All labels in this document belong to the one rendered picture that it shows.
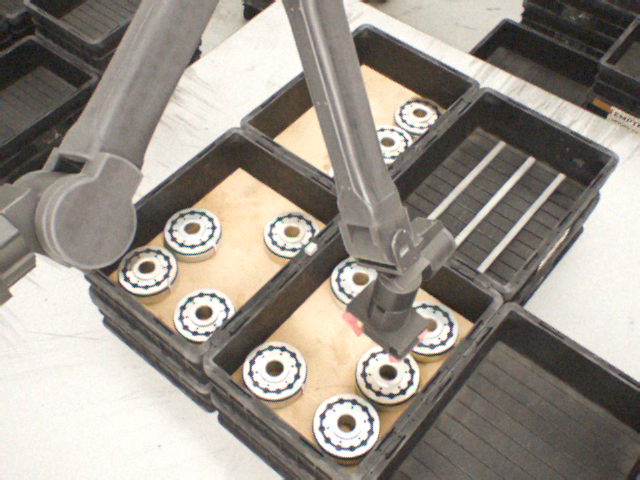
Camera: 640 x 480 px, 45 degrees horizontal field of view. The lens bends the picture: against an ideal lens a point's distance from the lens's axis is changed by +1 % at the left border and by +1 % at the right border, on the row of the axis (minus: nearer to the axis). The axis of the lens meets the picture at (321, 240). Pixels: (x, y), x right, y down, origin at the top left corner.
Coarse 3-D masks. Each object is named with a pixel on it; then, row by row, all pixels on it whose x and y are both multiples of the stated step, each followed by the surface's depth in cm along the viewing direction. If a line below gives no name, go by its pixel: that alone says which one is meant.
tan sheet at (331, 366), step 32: (352, 256) 138; (320, 288) 134; (288, 320) 130; (320, 320) 130; (320, 352) 127; (352, 352) 127; (320, 384) 123; (352, 384) 123; (288, 416) 120; (384, 416) 120
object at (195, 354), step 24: (216, 144) 141; (264, 144) 141; (336, 192) 134; (336, 216) 131; (312, 240) 128; (288, 264) 125; (120, 288) 122; (264, 288) 122; (144, 312) 119; (168, 336) 117; (216, 336) 117; (192, 360) 116
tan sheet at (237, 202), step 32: (224, 192) 147; (256, 192) 147; (224, 224) 142; (256, 224) 142; (320, 224) 142; (224, 256) 138; (256, 256) 138; (192, 288) 134; (224, 288) 134; (256, 288) 134
